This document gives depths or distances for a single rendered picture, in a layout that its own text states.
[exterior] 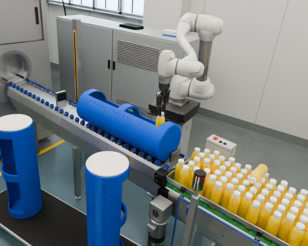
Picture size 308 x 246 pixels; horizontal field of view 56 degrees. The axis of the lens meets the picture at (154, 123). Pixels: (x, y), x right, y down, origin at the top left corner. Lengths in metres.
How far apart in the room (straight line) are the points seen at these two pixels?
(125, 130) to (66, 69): 2.92
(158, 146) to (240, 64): 2.99
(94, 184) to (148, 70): 2.30
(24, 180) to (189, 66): 1.63
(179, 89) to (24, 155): 1.39
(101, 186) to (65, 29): 3.26
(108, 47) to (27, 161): 2.22
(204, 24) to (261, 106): 2.75
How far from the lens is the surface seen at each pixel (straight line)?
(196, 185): 1.57
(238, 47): 4.70
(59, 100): 2.91
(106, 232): 2.16
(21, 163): 2.55
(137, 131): 2.07
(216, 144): 2.18
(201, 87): 2.56
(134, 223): 2.98
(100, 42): 4.31
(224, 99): 4.95
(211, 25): 2.29
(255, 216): 1.79
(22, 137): 2.44
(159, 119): 2.04
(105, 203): 1.97
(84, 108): 2.44
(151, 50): 3.82
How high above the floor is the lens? 2.16
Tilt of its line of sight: 27 degrees down
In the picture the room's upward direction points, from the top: 5 degrees clockwise
